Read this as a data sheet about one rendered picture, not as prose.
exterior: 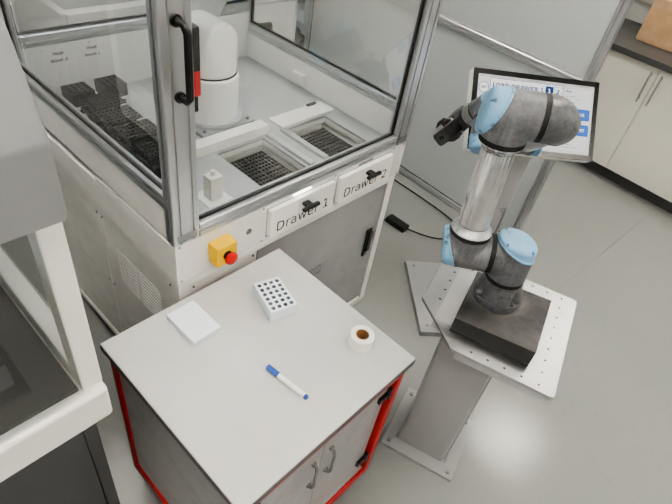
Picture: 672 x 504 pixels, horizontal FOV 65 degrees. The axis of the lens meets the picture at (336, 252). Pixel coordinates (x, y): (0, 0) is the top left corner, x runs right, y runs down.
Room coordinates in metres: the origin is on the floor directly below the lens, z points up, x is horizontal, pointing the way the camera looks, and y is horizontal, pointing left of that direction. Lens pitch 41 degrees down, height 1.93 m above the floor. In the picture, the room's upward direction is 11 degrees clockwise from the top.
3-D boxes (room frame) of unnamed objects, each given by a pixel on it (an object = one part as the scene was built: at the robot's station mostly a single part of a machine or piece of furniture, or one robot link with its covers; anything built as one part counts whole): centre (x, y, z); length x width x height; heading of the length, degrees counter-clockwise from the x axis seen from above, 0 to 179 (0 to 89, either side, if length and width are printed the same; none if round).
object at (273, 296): (1.06, 0.15, 0.78); 0.12 x 0.08 x 0.04; 38
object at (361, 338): (0.97, -0.12, 0.78); 0.07 x 0.07 x 0.04
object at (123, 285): (1.71, 0.49, 0.40); 1.03 x 0.95 x 0.80; 143
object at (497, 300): (1.20, -0.51, 0.87); 0.15 x 0.15 x 0.10
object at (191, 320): (0.92, 0.35, 0.77); 0.13 x 0.09 x 0.02; 54
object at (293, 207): (1.39, 0.14, 0.87); 0.29 x 0.02 x 0.11; 143
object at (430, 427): (1.20, -0.51, 0.38); 0.30 x 0.30 x 0.76; 69
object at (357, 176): (1.64, -0.05, 0.87); 0.29 x 0.02 x 0.11; 143
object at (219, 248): (1.11, 0.32, 0.88); 0.07 x 0.05 x 0.07; 143
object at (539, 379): (1.19, -0.53, 0.70); 0.45 x 0.44 x 0.12; 69
